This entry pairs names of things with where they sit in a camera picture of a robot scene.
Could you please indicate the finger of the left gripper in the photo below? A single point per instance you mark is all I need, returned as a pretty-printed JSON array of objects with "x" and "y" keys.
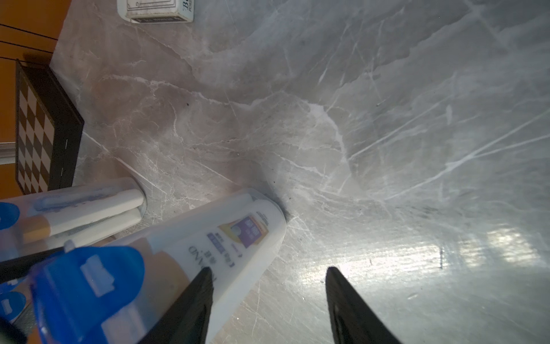
[{"x": 19, "y": 267}]

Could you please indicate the black white checkerboard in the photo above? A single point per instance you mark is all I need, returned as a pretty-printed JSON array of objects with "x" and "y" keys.
[{"x": 49, "y": 131}]

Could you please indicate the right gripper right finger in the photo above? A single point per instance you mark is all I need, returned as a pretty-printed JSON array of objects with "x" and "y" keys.
[{"x": 352, "y": 320}]

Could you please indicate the white lotion bottle horizontal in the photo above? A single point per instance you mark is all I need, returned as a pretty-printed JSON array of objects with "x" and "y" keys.
[{"x": 238, "y": 242}]

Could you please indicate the blue lid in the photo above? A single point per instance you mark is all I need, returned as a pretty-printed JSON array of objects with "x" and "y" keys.
[
  {"x": 13, "y": 302},
  {"x": 74, "y": 293}
]

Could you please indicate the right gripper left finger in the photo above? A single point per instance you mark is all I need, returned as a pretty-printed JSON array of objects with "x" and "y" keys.
[{"x": 187, "y": 320}]

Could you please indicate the clear cup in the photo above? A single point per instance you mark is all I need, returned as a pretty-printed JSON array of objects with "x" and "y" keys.
[
  {"x": 163, "y": 282},
  {"x": 83, "y": 215}
]

